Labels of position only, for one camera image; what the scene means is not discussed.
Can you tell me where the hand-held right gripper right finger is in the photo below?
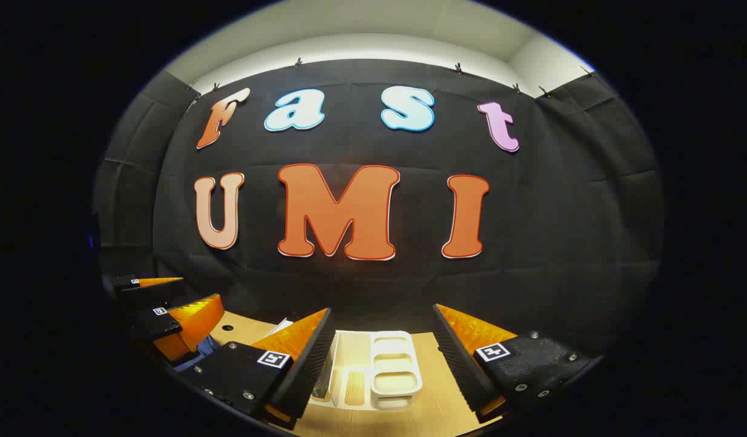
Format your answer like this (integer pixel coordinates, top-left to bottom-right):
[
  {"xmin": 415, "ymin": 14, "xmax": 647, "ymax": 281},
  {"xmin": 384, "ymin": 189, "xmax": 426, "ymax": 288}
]
[{"xmin": 433, "ymin": 303, "xmax": 600, "ymax": 424}]

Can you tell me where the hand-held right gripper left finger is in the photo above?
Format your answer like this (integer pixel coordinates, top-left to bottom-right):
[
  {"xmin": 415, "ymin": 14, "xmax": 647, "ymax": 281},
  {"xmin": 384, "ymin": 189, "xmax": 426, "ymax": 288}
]
[{"xmin": 179, "ymin": 307, "xmax": 335, "ymax": 430}]

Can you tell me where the white bookshelf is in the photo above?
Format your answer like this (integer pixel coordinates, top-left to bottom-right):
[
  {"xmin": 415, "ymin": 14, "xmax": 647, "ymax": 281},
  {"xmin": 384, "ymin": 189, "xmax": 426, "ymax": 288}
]
[{"xmin": 309, "ymin": 330, "xmax": 424, "ymax": 413}]

